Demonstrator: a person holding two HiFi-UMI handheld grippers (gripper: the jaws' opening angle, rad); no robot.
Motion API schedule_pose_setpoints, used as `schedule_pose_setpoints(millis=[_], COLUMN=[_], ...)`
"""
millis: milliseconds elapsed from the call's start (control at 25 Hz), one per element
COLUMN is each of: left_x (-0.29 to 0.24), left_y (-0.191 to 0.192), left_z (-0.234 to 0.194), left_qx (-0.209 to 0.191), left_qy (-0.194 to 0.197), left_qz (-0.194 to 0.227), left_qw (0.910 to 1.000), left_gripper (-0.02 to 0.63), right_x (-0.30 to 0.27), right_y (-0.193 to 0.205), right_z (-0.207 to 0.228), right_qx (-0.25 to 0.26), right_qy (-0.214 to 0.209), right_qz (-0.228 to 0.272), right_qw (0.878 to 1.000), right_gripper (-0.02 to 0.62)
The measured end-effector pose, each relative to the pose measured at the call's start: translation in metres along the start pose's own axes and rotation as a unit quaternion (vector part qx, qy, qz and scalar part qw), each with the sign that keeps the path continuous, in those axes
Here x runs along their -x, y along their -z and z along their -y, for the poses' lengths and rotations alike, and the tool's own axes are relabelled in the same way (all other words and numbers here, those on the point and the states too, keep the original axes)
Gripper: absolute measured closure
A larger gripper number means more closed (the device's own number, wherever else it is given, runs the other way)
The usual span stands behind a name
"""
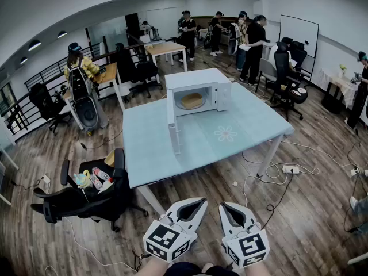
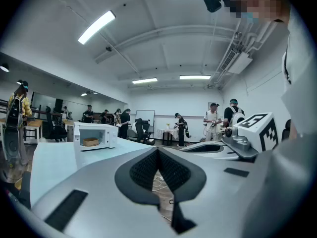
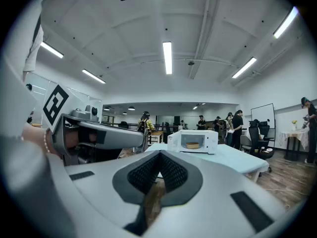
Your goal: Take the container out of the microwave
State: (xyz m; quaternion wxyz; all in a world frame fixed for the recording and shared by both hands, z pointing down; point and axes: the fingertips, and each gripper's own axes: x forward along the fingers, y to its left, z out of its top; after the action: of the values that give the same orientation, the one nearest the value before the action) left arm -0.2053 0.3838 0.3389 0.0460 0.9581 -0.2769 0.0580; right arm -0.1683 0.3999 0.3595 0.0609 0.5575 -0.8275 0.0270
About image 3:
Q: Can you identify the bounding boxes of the black metal railing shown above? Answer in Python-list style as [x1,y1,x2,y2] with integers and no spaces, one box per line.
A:
[108,122,139,130]

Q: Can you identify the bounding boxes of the wooden desk white legs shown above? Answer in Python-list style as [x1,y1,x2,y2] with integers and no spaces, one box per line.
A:
[148,130,164,146]

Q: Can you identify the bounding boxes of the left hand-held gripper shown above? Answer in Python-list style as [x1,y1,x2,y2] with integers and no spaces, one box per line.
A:
[42,83,145,167]

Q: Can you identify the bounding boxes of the person's left forearm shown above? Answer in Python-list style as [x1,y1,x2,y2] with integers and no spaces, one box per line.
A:
[21,126,64,160]

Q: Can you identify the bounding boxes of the grey chair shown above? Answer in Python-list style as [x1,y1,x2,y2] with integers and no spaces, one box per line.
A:
[239,134,253,153]

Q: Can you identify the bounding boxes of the white microwave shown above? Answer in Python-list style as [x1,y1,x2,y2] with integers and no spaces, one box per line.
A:
[167,129,219,155]

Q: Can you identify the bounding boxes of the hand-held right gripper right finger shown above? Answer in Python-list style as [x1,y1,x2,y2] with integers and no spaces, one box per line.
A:
[147,150,290,238]

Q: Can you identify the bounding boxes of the long ceiling light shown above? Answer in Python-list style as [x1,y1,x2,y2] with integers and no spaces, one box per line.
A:
[273,6,299,39]
[82,69,106,84]
[231,57,258,79]
[40,41,64,59]
[162,41,173,75]

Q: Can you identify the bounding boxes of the black mesh office chair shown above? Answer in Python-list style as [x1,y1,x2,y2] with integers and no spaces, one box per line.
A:
[248,125,275,160]

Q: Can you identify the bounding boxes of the table with patterned cloth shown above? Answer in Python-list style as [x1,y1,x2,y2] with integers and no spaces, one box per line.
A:
[279,129,310,161]

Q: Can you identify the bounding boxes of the person's white shirt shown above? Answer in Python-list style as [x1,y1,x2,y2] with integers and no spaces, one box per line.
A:
[2,0,50,83]

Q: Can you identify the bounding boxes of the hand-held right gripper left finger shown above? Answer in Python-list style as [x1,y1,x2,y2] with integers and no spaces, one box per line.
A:
[48,150,161,238]

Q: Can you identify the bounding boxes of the person's left hand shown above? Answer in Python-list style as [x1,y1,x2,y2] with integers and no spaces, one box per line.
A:
[64,130,98,150]

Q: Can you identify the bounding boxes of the left gripper fisheye camera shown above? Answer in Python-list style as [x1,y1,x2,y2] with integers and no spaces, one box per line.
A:
[71,105,100,121]

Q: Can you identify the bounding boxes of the pearl bracelet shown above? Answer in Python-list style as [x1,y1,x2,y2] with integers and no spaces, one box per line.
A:
[43,127,52,155]

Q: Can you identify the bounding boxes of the black-framed whiteboard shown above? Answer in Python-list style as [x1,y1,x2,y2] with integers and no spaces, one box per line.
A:
[251,103,276,129]

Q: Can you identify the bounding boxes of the black shoulder strap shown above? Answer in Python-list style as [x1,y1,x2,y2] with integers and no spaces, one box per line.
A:
[29,15,42,57]

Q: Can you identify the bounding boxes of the light blue tablecloth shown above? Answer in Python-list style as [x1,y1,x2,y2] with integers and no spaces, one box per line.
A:
[146,142,270,176]

